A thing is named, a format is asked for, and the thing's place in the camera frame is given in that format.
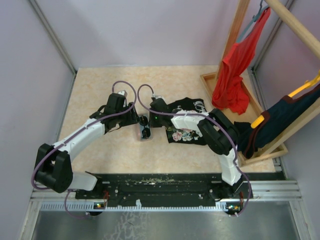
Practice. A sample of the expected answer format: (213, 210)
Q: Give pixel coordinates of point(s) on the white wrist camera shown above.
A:
(123, 93)
(155, 96)

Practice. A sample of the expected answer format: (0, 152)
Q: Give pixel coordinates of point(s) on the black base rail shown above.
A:
(162, 190)

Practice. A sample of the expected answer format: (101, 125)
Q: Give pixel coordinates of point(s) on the navy blue garment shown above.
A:
(276, 119)

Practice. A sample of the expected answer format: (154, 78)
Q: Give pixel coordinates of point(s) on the yellow clothes hanger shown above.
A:
(306, 85)

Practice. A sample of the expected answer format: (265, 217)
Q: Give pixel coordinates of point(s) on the black floral t-shirt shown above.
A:
(185, 131)

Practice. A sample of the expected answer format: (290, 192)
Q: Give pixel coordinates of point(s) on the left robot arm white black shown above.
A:
(53, 166)

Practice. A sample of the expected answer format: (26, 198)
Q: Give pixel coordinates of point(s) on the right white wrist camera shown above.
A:
(155, 96)

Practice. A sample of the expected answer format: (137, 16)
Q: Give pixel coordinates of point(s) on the pink glasses case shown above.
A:
(138, 129)

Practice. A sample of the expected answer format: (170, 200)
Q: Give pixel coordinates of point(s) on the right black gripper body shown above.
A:
(156, 120)

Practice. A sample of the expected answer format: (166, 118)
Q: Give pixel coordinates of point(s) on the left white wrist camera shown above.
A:
(123, 93)

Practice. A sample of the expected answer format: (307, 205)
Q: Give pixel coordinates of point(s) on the red tank top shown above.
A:
(228, 92)

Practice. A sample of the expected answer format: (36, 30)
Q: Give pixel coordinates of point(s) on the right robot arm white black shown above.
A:
(218, 133)

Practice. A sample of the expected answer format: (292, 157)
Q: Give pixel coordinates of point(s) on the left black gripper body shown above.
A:
(129, 118)

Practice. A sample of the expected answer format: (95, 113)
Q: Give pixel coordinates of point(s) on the thin-framed sunglasses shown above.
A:
(145, 131)

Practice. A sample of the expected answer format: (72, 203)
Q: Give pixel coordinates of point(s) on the grey clothes hanger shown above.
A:
(262, 7)

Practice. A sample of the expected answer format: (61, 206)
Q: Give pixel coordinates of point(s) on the wooden clothes rack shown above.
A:
(289, 50)

